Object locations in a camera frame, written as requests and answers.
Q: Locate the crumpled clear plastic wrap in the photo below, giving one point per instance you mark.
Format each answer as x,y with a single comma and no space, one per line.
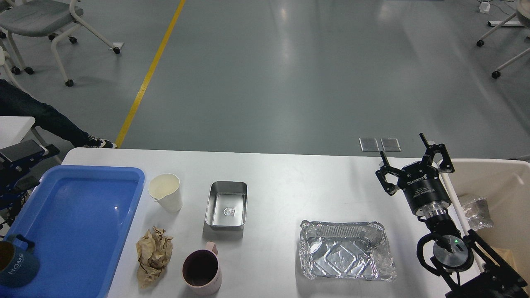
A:
476,211

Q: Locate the steel rectangular tin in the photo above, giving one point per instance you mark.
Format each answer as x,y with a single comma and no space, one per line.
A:
226,206

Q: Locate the metal floor plate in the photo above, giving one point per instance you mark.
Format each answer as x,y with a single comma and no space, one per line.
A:
390,144
369,144

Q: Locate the pink HOME mug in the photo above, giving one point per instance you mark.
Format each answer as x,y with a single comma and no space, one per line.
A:
201,271

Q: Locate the person in dark trousers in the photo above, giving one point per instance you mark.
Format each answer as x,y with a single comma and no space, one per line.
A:
16,103

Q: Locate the grey office chair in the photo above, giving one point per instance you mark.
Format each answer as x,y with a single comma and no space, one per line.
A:
38,18

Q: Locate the aluminium foil tray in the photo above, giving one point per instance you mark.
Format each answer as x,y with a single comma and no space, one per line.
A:
351,250

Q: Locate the blue plastic tray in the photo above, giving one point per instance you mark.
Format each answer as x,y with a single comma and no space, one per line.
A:
79,218

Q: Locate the right metal floor plate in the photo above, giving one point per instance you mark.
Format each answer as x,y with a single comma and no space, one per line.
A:
390,144

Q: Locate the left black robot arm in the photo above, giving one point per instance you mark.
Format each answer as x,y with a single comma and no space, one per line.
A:
16,182

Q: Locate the white paper cup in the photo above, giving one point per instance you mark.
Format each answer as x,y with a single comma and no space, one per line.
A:
165,190

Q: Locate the white side table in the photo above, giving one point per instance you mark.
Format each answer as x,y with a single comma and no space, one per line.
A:
14,128

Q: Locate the beige plastic bin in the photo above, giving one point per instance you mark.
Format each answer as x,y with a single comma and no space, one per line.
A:
505,184

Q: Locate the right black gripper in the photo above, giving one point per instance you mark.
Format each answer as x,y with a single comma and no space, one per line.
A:
422,186

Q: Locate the brown paper in bin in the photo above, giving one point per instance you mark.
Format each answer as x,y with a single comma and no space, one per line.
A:
509,257

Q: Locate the left metal floor plate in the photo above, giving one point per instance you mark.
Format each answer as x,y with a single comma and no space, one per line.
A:
369,144

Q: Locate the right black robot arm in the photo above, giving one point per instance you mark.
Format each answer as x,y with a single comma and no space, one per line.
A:
470,267

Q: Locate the dark blue HOME mug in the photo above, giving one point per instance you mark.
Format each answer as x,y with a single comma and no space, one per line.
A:
18,265

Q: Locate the crumpled brown paper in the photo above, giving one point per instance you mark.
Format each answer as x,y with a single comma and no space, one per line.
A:
154,252

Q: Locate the white floor power adapter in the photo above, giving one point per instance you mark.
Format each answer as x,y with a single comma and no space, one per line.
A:
484,7

